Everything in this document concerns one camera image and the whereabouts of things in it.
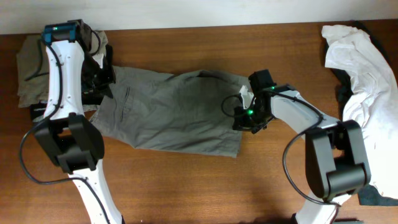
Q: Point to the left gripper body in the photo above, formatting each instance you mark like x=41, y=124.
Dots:
x=101, y=78

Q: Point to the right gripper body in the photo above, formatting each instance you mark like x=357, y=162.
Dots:
x=249, y=123

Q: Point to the grey-green shorts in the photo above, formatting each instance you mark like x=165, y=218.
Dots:
x=188, y=113

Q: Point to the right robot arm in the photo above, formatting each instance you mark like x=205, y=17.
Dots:
x=336, y=163

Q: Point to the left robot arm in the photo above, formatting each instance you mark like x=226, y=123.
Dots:
x=69, y=140

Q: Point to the folded black garment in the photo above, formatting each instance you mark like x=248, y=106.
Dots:
x=92, y=95

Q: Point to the folded beige garment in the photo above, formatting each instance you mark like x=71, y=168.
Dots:
x=33, y=67

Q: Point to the white shirt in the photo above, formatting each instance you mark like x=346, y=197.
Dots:
x=370, y=93

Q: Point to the dark garment under white shirt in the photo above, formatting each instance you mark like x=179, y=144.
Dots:
x=373, y=196

